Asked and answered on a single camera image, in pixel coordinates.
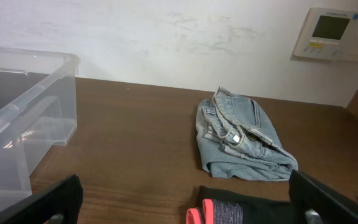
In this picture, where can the clear plastic storage container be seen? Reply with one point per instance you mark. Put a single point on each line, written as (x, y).
(37, 111)

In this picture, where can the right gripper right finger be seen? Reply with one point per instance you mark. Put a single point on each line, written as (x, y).
(314, 202)

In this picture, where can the light blue folded jeans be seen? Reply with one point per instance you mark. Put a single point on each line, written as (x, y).
(236, 138)

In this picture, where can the black garment with red waistband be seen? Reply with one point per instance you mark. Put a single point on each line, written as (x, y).
(215, 206)

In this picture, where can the wall control panel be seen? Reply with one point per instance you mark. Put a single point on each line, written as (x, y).
(328, 34)

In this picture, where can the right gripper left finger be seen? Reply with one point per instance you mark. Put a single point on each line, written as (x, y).
(59, 203)

